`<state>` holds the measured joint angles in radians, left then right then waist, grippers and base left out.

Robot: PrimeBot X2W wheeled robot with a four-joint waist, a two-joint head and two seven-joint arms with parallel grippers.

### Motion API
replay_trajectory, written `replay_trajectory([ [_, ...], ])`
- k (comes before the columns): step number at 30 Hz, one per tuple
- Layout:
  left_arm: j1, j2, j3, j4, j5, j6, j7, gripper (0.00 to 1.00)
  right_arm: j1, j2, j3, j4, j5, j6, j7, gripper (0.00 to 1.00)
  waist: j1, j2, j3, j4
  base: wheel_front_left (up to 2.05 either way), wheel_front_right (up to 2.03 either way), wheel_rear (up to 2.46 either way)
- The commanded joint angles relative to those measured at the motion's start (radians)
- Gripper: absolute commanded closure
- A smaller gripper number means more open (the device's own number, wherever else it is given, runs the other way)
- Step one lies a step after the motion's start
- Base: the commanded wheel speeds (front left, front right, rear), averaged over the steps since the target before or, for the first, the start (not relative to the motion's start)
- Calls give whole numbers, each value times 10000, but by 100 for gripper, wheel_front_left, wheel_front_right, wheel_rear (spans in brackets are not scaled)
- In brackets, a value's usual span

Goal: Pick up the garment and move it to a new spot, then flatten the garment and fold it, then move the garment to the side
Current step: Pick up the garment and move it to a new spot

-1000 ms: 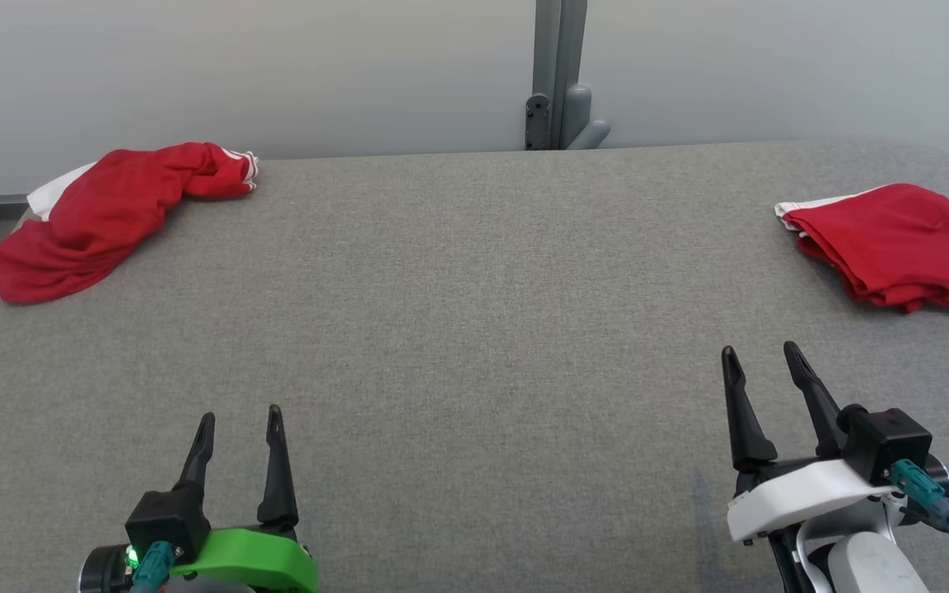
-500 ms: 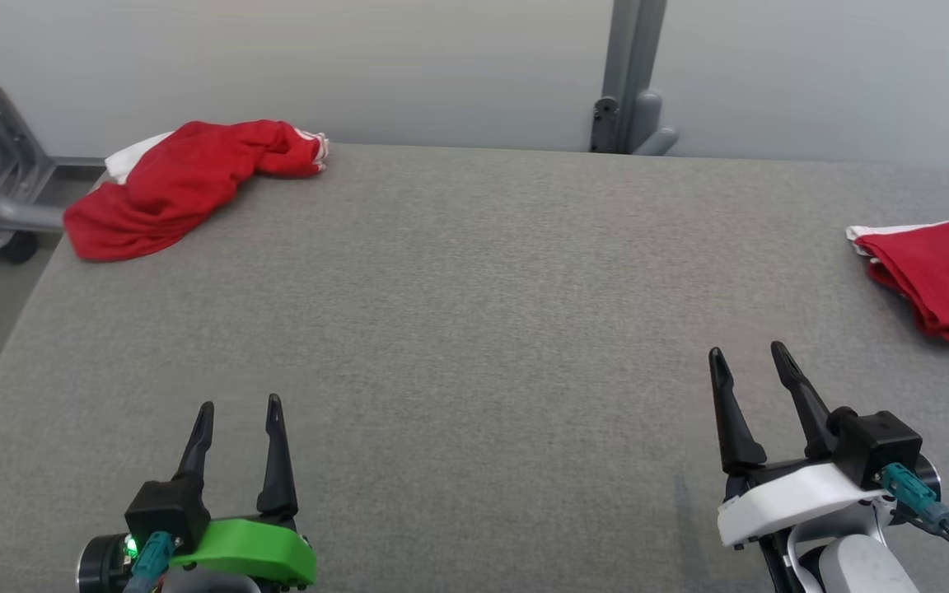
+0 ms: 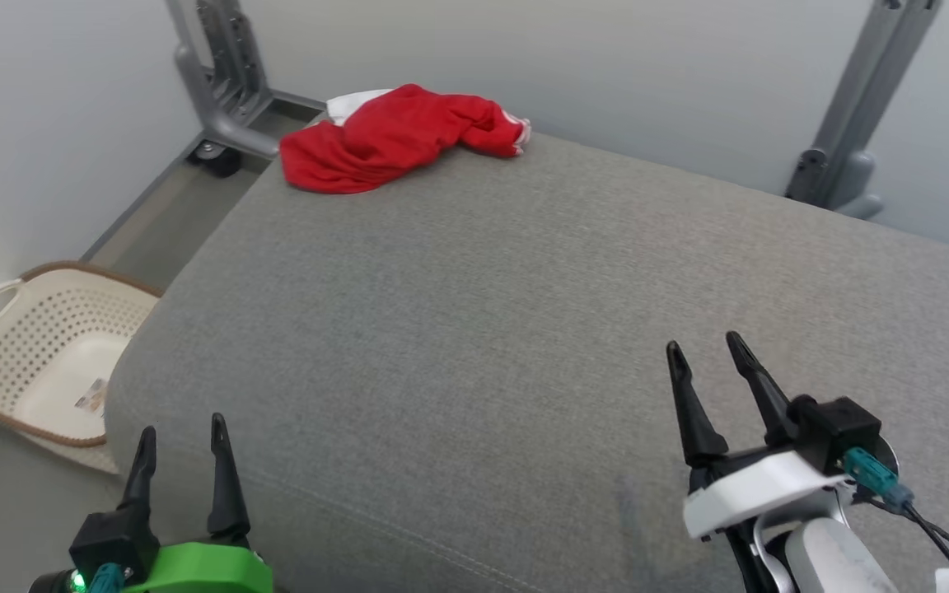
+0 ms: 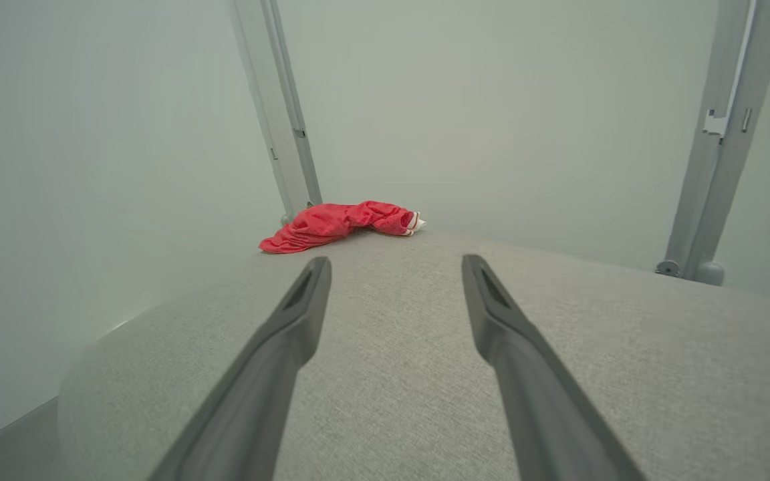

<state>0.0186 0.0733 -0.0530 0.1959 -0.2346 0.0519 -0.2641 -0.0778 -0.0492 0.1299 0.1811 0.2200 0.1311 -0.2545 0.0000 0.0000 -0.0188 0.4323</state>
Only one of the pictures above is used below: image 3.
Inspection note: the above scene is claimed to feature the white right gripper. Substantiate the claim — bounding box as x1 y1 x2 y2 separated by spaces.
666 331 900 541

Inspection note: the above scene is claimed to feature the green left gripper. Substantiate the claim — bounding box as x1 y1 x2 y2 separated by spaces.
30 413 274 593

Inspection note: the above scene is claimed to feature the red jersey with white trim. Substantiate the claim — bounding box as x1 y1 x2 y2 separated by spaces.
279 84 532 196

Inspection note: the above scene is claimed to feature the paper label in basket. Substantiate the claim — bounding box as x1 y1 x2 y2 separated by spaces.
75 377 110 416

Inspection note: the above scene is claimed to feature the cream perforated laundry basket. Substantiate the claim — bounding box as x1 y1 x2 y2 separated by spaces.
0 261 165 475

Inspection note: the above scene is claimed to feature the grey metal stand with caster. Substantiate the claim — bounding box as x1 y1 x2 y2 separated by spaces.
163 0 329 179

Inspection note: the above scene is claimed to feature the grey metal post with hinge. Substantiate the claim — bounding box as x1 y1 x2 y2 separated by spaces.
784 0 944 220

